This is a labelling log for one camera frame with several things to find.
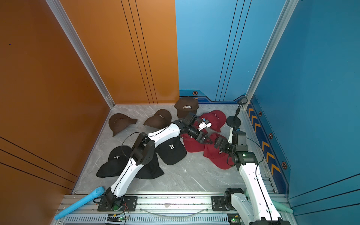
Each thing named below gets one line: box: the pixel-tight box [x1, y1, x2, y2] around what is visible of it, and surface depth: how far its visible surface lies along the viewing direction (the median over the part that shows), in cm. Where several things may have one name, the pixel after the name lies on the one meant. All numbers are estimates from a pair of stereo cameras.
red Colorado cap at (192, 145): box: [180, 133, 206, 153], surface depth 95 cm
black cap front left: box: [135, 153, 165, 180], surface depth 80 cm
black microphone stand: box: [226, 97, 248, 128], surface depth 111 cm
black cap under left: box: [95, 145, 133, 178], surface depth 81 cm
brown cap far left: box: [108, 112, 138, 137], surface depth 104 cm
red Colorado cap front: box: [203, 133, 234, 170], surface depth 89 cm
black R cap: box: [154, 136, 188, 165], surface depth 91 cm
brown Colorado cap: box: [174, 97, 199, 119], surface depth 117 cm
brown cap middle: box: [143, 108, 173, 129], surface depth 107 cm
